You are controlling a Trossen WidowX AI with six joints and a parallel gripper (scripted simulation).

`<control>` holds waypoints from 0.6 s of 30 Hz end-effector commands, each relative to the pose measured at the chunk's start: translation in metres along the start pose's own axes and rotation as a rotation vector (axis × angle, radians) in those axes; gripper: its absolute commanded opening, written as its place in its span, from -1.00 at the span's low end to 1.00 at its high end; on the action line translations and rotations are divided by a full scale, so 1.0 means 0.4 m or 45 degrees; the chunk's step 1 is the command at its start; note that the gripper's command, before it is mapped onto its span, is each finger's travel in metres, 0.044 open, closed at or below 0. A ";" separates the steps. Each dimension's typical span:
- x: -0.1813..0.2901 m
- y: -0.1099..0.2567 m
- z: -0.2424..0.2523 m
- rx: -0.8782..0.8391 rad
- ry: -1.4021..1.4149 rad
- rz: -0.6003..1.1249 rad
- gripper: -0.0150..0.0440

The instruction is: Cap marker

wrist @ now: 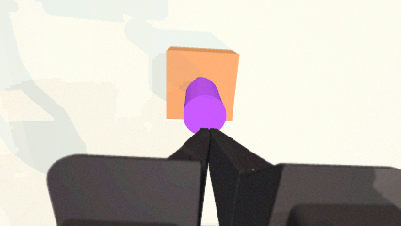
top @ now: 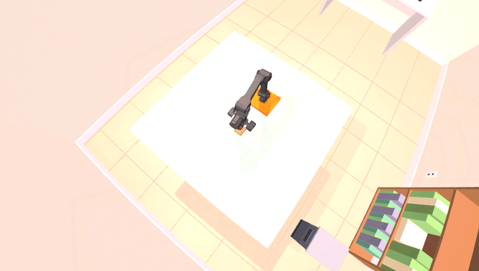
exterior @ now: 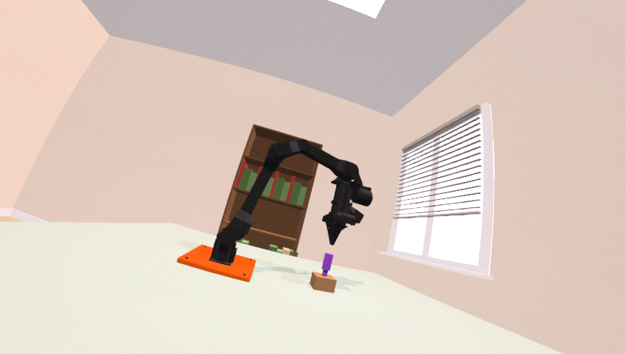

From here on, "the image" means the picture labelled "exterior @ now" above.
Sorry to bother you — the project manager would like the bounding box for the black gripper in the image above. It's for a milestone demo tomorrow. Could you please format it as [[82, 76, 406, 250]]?
[[322, 197, 356, 246]]

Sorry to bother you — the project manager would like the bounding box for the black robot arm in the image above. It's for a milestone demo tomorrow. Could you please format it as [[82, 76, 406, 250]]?
[[209, 139, 373, 266]]

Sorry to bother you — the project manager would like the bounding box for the purple cylinder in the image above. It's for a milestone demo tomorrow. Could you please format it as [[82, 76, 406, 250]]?
[[321, 253, 333, 271]]

